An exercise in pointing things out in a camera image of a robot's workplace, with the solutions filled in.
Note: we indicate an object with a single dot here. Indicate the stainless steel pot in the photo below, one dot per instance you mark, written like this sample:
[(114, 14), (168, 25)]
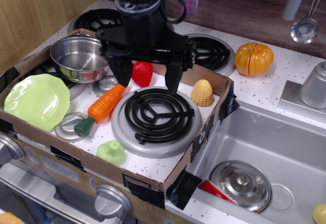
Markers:
[(78, 59)]

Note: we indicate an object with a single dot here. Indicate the silver stove knob front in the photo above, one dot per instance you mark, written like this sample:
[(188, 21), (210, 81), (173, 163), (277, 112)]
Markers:
[(65, 130)]

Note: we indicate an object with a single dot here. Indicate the silver stove knob middle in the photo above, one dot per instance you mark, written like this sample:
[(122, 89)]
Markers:
[(104, 85)]

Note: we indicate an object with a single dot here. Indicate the orange toy carrot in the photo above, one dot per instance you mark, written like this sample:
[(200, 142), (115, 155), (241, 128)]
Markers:
[(100, 110)]

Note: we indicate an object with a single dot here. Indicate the red toy strawberry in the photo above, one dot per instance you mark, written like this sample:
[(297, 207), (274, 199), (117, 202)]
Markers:
[(142, 73)]

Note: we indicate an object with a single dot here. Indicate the back right black burner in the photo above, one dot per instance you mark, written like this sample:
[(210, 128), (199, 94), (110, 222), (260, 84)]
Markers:
[(213, 53)]

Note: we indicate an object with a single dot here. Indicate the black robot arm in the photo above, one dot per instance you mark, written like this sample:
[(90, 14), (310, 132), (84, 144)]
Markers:
[(145, 6)]

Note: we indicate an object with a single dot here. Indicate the silver pot lid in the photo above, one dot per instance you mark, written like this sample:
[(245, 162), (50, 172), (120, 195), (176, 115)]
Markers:
[(244, 183)]

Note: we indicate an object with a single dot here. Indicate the silver oven door handle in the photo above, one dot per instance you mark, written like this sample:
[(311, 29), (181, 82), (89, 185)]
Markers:
[(42, 193)]

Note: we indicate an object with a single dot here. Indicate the silver oven knob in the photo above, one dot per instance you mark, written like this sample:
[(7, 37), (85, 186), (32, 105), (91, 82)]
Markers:
[(10, 150), (110, 202)]

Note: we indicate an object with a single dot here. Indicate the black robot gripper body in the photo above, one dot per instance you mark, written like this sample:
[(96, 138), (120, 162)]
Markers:
[(145, 37)]

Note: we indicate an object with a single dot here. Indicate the silver oven knob right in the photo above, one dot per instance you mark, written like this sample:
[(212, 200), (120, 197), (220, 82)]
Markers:
[(110, 202)]

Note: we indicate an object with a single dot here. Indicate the silver stove knob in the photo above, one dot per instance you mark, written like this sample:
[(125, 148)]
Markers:
[(104, 85), (65, 130)]

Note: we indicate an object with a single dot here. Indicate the yellow toy lemon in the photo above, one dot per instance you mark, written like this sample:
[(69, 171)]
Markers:
[(319, 214)]

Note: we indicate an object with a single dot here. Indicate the yellow toy corn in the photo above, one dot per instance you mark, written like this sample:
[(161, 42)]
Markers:
[(202, 93)]

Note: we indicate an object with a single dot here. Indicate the brown cardboard fence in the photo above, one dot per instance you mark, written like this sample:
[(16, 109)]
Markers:
[(149, 179)]

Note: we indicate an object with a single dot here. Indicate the orange toy bread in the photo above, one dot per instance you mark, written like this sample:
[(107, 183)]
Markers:
[(9, 218)]

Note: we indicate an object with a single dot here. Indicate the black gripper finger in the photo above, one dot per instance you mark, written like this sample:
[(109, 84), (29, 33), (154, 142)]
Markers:
[(122, 69), (175, 68)]

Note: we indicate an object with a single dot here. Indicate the front left black burner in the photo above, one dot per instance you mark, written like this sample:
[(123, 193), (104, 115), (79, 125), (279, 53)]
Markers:
[(47, 73)]

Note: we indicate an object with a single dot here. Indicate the hanging purple spatula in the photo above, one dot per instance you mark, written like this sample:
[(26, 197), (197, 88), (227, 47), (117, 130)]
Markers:
[(191, 7)]

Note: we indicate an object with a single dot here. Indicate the grey toy sink basin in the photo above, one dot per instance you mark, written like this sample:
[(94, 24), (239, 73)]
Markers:
[(289, 152)]

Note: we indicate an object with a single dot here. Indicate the silver oven knob left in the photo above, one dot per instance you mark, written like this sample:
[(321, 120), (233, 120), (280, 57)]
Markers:
[(10, 150)]

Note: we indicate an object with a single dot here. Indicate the red toy pepper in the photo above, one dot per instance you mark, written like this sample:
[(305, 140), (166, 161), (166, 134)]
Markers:
[(211, 188)]

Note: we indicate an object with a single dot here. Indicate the hanging silver ladle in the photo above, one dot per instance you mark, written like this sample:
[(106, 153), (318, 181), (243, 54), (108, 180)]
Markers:
[(306, 30)]

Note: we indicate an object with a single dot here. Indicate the front right black burner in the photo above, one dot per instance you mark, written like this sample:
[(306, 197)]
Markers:
[(151, 123)]

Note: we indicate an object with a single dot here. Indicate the light green toy broccoli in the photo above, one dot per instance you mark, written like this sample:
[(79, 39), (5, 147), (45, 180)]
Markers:
[(111, 151)]

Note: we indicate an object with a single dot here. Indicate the light green plastic plate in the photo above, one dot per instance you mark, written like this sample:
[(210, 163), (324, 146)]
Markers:
[(41, 105)]

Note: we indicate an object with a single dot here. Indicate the orange toy pumpkin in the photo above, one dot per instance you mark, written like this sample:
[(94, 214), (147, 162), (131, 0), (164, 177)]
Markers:
[(253, 59)]

